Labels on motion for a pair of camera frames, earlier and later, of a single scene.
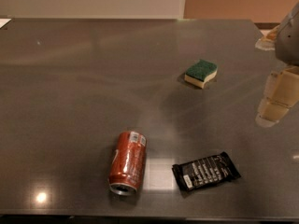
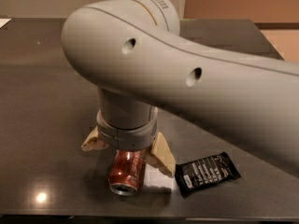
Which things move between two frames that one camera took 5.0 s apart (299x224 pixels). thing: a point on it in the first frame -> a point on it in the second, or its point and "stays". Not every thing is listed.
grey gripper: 289,42 -> 126,133
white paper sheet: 4,21 stays
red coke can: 127,163 stays
